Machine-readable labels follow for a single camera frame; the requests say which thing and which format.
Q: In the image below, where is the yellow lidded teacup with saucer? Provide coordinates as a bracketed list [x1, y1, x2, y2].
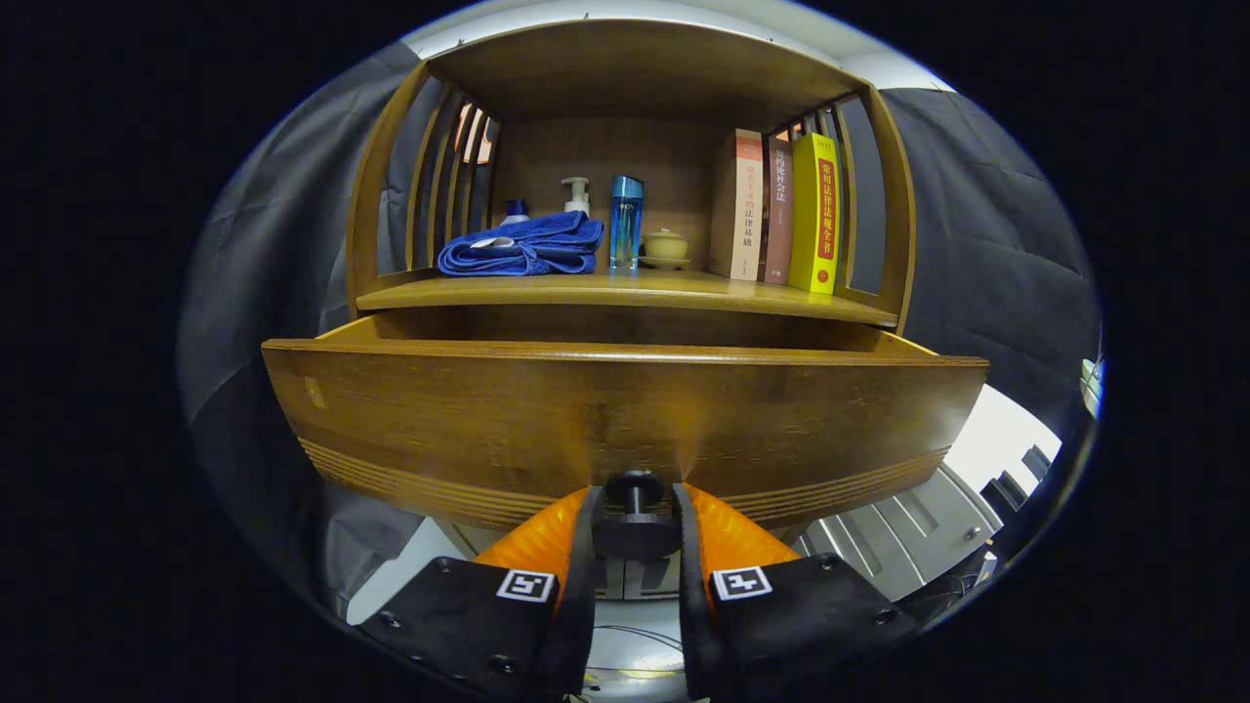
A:
[639, 227, 692, 271]

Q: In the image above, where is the white table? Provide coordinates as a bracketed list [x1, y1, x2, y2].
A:
[942, 384, 1063, 499]

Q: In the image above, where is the wooden drawer with black knob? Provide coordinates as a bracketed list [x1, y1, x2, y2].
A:
[262, 314, 990, 562]

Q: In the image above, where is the brown book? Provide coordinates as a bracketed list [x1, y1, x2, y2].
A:
[760, 135, 794, 286]

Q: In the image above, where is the yellow book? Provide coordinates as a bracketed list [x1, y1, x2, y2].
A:
[788, 132, 841, 296]

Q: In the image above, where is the orange and white book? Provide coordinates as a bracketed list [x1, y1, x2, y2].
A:
[709, 129, 766, 282]

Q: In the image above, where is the wooden cabinet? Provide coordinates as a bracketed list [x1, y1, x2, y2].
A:
[347, 18, 917, 601]

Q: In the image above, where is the blue glass bottle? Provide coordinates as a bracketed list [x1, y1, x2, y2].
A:
[609, 175, 645, 271]

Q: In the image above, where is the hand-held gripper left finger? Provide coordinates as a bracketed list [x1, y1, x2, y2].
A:
[354, 484, 603, 700]

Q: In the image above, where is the blue folded towel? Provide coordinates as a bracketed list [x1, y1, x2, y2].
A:
[437, 211, 604, 277]

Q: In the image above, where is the black backdrop cloth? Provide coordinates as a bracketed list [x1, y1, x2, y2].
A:
[179, 41, 1103, 626]

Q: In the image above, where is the grey panelled cabinet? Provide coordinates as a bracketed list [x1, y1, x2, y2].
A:
[796, 467, 1007, 601]

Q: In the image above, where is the wooden countertop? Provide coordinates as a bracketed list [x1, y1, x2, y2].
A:
[356, 269, 899, 328]

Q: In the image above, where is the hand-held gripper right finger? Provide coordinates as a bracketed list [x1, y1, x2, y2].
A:
[670, 482, 921, 700]

